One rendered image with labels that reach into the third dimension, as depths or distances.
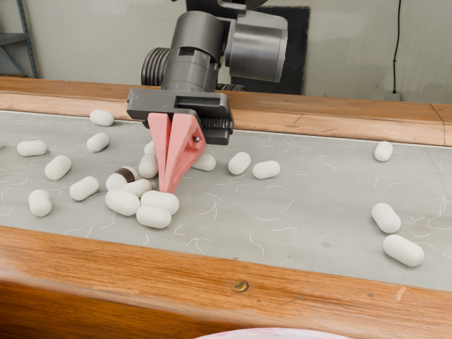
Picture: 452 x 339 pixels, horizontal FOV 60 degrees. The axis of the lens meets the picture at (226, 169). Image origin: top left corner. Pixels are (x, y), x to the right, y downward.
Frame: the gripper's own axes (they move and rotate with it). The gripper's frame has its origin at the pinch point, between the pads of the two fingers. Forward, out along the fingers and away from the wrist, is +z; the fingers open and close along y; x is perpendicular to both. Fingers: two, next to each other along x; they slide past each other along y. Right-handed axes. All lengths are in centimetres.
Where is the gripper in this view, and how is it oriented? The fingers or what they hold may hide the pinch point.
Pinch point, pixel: (167, 188)
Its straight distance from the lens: 39.3
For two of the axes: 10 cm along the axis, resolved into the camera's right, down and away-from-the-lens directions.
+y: 9.8, 0.9, -1.9
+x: 1.4, 3.7, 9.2
